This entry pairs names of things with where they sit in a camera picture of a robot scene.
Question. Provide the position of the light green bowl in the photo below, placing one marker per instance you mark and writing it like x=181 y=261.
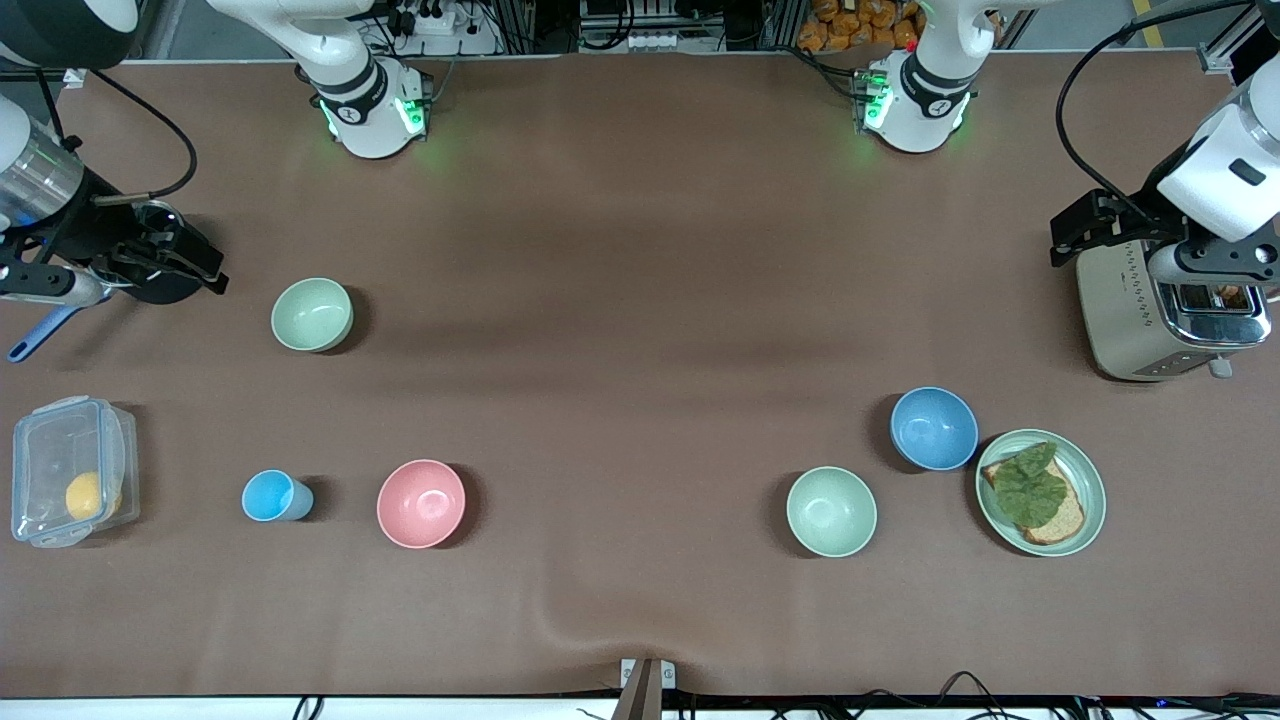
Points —
x=312 y=314
x=831 y=511

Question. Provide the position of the light green plate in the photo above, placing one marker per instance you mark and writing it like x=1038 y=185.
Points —
x=1085 y=480

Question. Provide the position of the blue cup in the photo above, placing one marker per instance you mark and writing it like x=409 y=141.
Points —
x=272 y=496

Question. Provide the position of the green lettuce leaf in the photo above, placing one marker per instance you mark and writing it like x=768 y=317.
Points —
x=1028 y=485

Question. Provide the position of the aluminium frame profile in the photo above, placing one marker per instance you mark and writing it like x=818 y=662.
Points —
x=1225 y=45

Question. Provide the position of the yellow lemon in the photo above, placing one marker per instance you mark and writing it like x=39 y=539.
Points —
x=90 y=495

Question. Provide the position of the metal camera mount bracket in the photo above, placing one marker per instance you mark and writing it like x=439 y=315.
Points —
x=646 y=685

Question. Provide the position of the clear plastic lidded container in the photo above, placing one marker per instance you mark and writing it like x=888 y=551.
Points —
x=50 y=460

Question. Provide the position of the white power strip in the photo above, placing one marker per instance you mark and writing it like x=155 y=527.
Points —
x=440 y=25

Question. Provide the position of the beige and chrome toaster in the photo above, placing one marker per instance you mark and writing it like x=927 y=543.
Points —
x=1125 y=320

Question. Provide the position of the pink bowl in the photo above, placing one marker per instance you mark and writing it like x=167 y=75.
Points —
x=421 y=503

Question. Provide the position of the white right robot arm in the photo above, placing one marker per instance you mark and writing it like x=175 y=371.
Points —
x=365 y=85

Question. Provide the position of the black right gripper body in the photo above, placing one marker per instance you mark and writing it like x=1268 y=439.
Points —
x=97 y=219

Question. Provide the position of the brown table cloth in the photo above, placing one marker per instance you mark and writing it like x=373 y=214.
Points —
x=640 y=300

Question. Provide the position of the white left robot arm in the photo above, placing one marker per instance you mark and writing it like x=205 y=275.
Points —
x=1225 y=160

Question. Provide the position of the brown bread slice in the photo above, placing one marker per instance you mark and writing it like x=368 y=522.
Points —
x=1065 y=520

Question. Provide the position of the blue bowl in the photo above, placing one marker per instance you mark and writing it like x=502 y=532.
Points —
x=934 y=428

